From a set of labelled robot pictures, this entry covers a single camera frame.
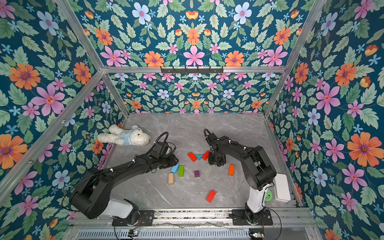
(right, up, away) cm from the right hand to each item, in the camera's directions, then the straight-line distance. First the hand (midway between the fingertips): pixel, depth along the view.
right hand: (216, 161), depth 92 cm
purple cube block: (-12, -6, -5) cm, 14 cm away
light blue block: (-25, -4, -4) cm, 26 cm away
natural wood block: (-27, -7, -8) cm, 29 cm away
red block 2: (-7, +3, +3) cm, 8 cm away
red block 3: (-4, -15, -14) cm, 21 cm away
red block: (-16, +3, +2) cm, 16 cm away
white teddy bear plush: (-53, +16, +3) cm, 55 cm away
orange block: (+9, -5, -2) cm, 11 cm away
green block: (-21, -4, -3) cm, 22 cm away
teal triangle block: (-10, +3, +1) cm, 11 cm away
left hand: (-23, +2, -3) cm, 23 cm away
